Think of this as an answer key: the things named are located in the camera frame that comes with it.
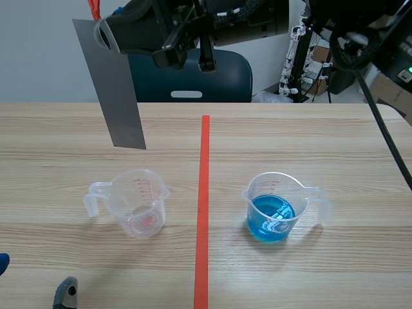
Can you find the dark blue chair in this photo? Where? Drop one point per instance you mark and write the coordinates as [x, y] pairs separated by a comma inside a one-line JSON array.
[[225, 80]]

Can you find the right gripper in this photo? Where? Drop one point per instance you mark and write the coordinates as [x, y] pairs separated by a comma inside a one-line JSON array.
[[186, 22]]

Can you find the black metal rail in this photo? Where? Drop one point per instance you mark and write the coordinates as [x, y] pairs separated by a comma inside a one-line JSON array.
[[383, 128]]

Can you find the empty clear plastic beaker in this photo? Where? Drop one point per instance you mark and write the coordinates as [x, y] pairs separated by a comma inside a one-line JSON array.
[[151, 199]]

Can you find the brown cardboard box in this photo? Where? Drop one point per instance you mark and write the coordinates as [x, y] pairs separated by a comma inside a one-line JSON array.
[[389, 93]]

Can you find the grey metal plate orange strip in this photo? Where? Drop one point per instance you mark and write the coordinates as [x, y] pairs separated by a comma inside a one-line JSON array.
[[119, 112]]

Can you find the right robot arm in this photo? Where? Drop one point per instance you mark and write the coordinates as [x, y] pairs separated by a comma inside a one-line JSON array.
[[354, 13]]

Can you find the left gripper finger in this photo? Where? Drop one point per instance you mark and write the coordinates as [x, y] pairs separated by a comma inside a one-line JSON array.
[[66, 294], [3, 262]]

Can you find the black tripod stand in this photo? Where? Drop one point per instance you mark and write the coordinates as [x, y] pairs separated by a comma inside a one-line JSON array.
[[305, 64]]

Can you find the clear plastic bag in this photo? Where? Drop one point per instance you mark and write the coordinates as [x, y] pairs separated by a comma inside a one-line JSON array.
[[272, 97]]

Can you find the clear beaker with blue liquid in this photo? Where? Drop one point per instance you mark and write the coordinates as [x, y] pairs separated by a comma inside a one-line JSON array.
[[270, 222]]

